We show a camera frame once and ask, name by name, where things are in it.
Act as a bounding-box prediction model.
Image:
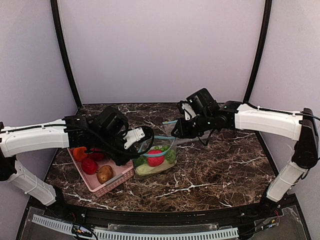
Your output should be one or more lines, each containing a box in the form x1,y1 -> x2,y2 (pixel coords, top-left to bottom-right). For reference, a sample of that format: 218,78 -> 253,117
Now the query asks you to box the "green toy bell pepper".
154,145 -> 176,164

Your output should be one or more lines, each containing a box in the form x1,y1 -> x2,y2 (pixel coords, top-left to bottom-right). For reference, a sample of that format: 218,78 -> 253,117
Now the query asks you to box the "clear zip bag blue zipper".
132,136 -> 177,179

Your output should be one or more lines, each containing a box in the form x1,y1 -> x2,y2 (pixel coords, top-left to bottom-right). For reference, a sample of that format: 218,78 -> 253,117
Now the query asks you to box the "pink perforated plastic basket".
67,148 -> 135,198

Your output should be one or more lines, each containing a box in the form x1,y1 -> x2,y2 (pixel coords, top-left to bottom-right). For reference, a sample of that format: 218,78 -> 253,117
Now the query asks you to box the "red toy tomato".
147,149 -> 165,167

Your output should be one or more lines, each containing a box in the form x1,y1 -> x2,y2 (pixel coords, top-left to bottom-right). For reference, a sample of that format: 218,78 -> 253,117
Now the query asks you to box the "green toy leafy vegetable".
133,156 -> 147,169

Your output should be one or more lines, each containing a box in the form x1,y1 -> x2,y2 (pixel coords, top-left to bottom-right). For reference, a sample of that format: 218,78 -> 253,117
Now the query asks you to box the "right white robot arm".
171,88 -> 320,203

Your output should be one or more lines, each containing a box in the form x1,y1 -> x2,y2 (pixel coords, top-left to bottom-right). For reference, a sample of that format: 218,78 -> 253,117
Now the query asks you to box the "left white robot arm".
0,107 -> 145,206

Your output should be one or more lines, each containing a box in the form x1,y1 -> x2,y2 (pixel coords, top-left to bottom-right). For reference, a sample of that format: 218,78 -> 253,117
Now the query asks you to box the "red toy fruit left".
88,148 -> 105,162

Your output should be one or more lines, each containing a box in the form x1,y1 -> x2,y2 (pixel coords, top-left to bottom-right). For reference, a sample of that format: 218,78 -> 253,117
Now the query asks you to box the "red toy fruit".
81,158 -> 98,175
88,148 -> 105,162

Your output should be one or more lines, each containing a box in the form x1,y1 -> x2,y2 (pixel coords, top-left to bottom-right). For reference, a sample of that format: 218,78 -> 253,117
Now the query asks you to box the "brown toy potato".
96,165 -> 114,184

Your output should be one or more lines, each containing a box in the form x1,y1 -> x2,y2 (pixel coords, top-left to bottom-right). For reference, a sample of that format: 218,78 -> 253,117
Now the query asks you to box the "red toy fruit front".
81,158 -> 98,175

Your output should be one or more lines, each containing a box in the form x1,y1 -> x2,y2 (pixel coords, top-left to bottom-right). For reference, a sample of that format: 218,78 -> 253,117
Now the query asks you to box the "orange toy fruit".
72,146 -> 88,162

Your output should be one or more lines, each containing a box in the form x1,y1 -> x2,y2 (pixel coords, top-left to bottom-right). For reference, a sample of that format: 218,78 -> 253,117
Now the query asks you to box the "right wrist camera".
177,100 -> 197,121

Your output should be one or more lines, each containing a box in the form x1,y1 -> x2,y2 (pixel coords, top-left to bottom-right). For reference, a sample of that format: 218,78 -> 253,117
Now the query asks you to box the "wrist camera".
177,100 -> 197,121
123,126 -> 154,150

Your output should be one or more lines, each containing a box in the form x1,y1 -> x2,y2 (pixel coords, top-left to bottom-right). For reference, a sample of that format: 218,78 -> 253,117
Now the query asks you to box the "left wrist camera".
123,126 -> 154,150

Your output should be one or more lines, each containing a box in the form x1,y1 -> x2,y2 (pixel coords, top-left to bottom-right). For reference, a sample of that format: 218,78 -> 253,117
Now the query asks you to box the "white slotted cable duct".
31,214 -> 239,240

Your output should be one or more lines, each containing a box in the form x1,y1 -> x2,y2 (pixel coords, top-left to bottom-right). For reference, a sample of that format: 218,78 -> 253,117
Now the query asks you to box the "black front rail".
44,194 -> 301,229

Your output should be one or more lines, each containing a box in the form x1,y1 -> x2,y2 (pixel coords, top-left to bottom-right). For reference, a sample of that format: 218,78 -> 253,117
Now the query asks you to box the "left black frame post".
50,0 -> 83,110

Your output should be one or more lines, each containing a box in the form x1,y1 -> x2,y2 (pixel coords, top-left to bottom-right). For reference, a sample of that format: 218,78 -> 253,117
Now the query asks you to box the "black frame post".
50,0 -> 83,110
242,0 -> 273,103

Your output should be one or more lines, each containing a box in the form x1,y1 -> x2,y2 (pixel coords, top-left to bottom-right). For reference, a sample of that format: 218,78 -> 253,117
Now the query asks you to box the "right black frame post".
242,0 -> 273,103

